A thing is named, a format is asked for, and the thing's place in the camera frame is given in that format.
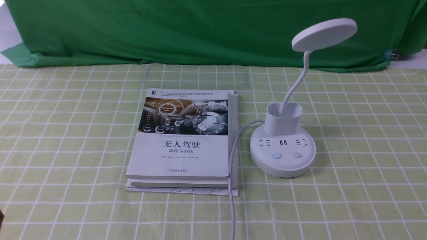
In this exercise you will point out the white desk lamp with sockets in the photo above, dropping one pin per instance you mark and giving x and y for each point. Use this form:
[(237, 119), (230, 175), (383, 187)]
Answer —
[(279, 146)]

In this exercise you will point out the top white driverless-car book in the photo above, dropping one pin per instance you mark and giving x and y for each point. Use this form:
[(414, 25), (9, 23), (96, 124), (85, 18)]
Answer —
[(186, 146)]

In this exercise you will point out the bottom white book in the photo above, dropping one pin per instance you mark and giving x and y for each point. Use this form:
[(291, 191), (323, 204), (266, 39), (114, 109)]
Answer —
[(200, 192)]

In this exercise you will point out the green backdrop cloth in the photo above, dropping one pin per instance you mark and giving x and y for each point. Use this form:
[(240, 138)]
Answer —
[(210, 32)]

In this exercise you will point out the middle white book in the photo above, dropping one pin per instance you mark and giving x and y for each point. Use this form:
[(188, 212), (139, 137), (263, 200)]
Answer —
[(180, 183)]

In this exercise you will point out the green checkered tablecloth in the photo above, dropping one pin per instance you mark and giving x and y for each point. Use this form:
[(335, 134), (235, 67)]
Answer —
[(67, 135)]

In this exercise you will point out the teal binder clip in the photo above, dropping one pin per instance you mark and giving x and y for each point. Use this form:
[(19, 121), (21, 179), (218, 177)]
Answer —
[(390, 55)]

